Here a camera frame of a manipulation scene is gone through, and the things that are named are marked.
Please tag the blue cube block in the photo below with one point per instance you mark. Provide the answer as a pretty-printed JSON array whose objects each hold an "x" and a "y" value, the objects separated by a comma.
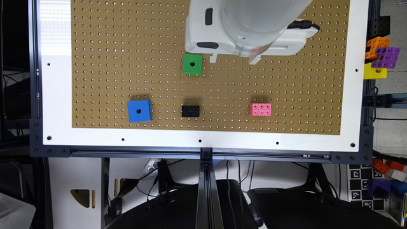
[{"x": 139, "y": 111}]

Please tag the fiducial marker board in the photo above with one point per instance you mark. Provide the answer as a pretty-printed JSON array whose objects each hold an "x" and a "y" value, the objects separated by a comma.
[{"x": 358, "y": 177}]

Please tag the dark purple block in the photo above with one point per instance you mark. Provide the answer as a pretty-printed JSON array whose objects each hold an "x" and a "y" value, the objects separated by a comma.
[{"x": 378, "y": 188}]

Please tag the black office chair right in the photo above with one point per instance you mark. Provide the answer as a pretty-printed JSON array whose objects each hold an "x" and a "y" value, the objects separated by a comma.
[{"x": 300, "y": 208}]

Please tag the black office chair left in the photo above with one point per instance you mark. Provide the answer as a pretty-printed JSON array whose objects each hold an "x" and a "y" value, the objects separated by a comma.
[{"x": 191, "y": 196}]

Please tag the green cube block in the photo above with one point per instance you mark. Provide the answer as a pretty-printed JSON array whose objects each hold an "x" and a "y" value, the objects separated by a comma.
[{"x": 192, "y": 64}]

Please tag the aluminium frame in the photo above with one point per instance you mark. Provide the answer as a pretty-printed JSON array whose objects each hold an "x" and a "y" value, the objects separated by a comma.
[{"x": 52, "y": 134}]

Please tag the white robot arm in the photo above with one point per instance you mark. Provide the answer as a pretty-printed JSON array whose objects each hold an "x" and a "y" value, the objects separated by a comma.
[{"x": 248, "y": 28}]

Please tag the black office chair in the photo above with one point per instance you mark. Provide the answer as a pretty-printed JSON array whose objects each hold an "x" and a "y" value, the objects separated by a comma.
[
  {"x": 191, "y": 196},
  {"x": 300, "y": 208}
]

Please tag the black block on frame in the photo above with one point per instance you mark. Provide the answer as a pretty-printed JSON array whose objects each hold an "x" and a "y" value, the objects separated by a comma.
[{"x": 379, "y": 26}]

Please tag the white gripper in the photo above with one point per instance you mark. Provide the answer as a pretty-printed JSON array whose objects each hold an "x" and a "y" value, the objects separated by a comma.
[{"x": 247, "y": 28}]

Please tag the pink block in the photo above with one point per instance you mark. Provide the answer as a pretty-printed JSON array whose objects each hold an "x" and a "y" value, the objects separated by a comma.
[{"x": 260, "y": 109}]

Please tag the brown pegboard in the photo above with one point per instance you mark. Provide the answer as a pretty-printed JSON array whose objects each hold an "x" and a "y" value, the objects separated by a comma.
[{"x": 134, "y": 50}]

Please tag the red orange block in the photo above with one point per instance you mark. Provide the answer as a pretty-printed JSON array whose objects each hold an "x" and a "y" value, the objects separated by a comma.
[{"x": 379, "y": 166}]

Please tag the yellow block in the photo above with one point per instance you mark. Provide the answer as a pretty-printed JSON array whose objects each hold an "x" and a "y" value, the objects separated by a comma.
[{"x": 374, "y": 73}]

